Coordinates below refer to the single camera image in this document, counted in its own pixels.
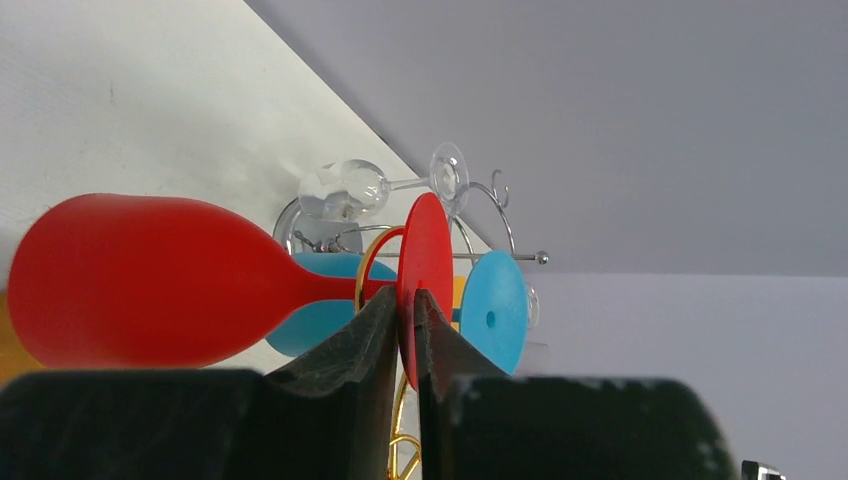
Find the gold wire glass rack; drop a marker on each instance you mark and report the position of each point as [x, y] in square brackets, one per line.
[397, 436]

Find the red wine glass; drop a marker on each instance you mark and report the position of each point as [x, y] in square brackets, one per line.
[107, 280]

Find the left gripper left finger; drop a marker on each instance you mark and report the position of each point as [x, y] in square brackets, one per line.
[324, 415]

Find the clear wine glass on chrome rack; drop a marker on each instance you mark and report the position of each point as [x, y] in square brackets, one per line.
[356, 189]

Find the yellow wine glass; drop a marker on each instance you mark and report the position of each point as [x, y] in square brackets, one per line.
[459, 283]

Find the blue wine glass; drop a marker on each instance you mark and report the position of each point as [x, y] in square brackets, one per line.
[493, 315]

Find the clear ribbed glass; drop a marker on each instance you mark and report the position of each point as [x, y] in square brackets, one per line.
[533, 307]

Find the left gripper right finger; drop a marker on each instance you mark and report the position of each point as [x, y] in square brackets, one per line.
[479, 423]

